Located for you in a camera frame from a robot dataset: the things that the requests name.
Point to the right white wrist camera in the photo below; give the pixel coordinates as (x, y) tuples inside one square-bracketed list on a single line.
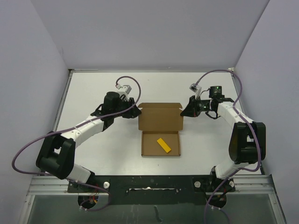
[(196, 88)]

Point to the brown cardboard box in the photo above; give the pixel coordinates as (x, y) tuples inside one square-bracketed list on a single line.
[(160, 120)]

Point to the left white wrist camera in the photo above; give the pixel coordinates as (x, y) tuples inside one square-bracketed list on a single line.
[(123, 91)]

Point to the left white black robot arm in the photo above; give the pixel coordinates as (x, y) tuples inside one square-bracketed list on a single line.
[(57, 154)]

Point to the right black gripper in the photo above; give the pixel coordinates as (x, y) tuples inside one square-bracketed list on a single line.
[(191, 110)]

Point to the yellow rectangular block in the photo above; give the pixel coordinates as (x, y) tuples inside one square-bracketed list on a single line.
[(164, 145)]

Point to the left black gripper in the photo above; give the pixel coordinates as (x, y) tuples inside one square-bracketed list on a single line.
[(133, 112)]

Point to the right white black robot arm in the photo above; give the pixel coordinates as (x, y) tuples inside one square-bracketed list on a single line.
[(248, 140)]

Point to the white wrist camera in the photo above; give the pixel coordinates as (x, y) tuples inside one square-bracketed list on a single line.
[(123, 91), (196, 88)]

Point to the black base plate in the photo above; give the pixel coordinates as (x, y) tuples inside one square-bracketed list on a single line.
[(152, 189)]

